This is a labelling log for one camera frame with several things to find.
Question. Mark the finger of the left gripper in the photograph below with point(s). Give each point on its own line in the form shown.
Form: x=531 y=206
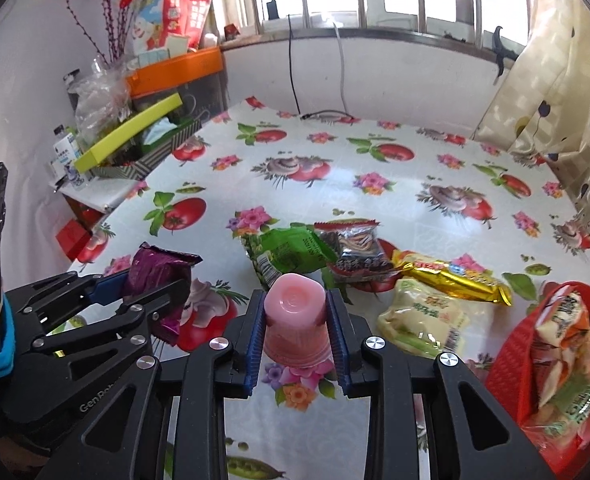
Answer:
x=98 y=353
x=47 y=304

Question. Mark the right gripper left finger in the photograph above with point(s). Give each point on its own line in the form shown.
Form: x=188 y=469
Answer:
x=168 y=422

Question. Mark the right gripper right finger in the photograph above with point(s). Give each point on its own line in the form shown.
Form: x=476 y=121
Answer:
x=469 y=434

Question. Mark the purple snack packet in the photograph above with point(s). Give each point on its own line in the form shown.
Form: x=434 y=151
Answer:
x=153 y=267

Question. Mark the pale yellow-green food pouch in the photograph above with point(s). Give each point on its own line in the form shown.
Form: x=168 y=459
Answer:
x=424 y=321

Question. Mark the pink jelly cup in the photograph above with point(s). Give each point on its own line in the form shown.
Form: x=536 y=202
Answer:
x=296 y=310

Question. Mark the green snack packet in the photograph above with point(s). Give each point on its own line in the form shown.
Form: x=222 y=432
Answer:
x=296 y=249

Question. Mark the clear green-label snack bag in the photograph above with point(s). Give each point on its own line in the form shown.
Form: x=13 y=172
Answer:
x=555 y=425

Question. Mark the red plastic basket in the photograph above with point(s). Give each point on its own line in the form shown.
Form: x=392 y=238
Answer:
x=512 y=382

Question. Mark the white orange chip bag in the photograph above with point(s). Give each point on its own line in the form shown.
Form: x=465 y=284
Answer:
x=560 y=330

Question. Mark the gold wrapped snack bar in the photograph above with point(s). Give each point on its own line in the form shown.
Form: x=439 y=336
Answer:
x=452 y=279

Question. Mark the white small bottle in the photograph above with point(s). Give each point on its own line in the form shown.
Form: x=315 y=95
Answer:
x=67 y=151

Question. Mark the floral fruit tablecloth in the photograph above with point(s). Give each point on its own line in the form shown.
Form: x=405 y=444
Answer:
x=253 y=170

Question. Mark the crumpled clear plastic bag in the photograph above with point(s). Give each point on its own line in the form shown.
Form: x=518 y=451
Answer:
x=103 y=102

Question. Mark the yellow-green flat box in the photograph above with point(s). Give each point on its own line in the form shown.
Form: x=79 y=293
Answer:
x=103 y=148

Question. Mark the dark plum candy packet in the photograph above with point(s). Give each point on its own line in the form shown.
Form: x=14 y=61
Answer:
x=359 y=254

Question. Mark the orange plastic tray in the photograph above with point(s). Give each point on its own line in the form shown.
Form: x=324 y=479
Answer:
x=171 y=73

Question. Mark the black striped storage box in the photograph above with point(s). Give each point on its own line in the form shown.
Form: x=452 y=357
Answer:
x=202 y=100

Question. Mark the purple dried flower branches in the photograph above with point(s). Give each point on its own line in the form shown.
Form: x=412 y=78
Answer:
x=116 y=23

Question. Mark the red gift bag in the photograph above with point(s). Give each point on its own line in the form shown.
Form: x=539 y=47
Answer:
x=154 y=22

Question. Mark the beige patterned curtain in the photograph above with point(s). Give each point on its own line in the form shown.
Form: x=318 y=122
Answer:
x=542 y=109

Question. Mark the black window handle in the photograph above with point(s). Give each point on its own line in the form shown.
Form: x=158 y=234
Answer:
x=501 y=51

